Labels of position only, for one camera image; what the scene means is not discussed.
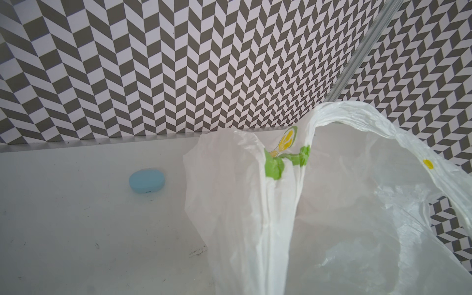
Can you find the light blue oval case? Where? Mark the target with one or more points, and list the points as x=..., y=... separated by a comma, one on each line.
x=147, y=181

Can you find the white plastic bag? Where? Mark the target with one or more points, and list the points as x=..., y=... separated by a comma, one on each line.
x=339, y=204

